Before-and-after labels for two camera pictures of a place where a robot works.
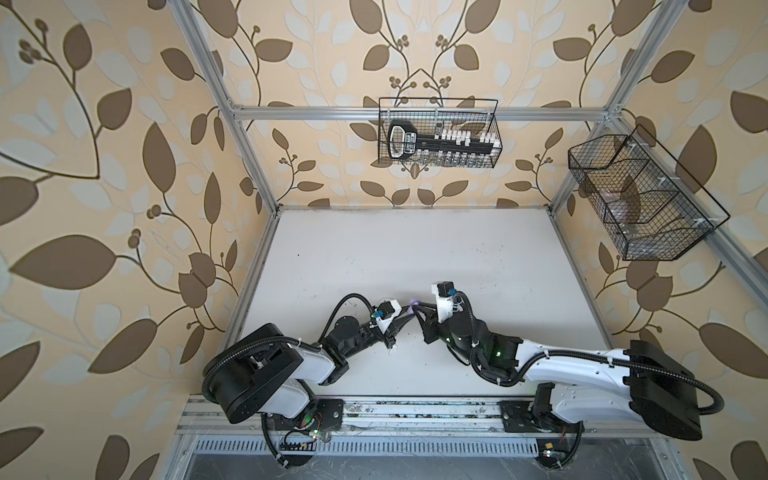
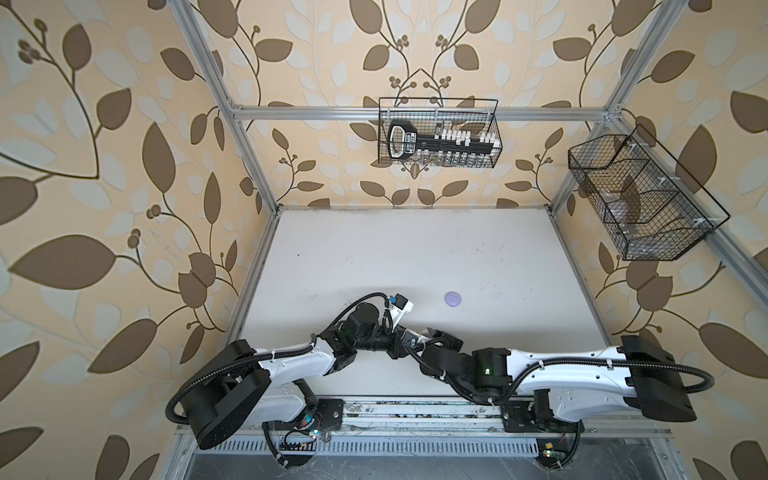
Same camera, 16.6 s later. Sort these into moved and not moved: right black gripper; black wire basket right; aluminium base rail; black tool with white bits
Moved: right black gripper
Not moved: black tool with white bits; aluminium base rail; black wire basket right
